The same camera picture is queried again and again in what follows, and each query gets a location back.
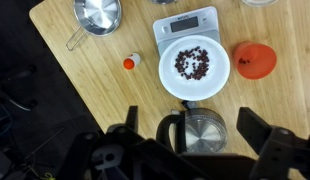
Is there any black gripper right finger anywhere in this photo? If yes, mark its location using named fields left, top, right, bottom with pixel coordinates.
left=236, top=106, right=273, bottom=156

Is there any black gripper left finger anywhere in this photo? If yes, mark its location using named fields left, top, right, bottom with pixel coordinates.
left=125, top=105, right=139, bottom=134

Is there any glass electric kettle black handle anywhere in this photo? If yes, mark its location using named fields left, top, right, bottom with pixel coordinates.
left=156, top=100, right=228, bottom=154

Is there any small white bottle orange cap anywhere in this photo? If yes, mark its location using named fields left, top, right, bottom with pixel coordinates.
left=122, top=52, right=142, bottom=71

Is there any large orange plastic cup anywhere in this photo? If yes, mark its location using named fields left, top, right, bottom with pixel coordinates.
left=232, top=41, right=278, bottom=81

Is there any white ceramic bowl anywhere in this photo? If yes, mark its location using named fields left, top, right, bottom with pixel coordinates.
left=158, top=34, right=231, bottom=102

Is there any heap of red beans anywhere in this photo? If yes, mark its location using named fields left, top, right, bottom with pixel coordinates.
left=174, top=45, right=211, bottom=81

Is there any grey digital kitchen scale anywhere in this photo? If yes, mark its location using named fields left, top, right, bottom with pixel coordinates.
left=152, top=5, right=221, bottom=58

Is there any black office chair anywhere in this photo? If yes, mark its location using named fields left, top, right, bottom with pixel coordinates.
left=0, top=65, right=39, bottom=113

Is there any clear jar with yellow contents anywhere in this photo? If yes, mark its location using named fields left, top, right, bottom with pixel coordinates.
left=241, top=0, right=279, bottom=8

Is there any steel saucepan with wire handle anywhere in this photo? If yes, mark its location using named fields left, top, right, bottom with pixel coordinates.
left=65, top=0, right=123, bottom=52

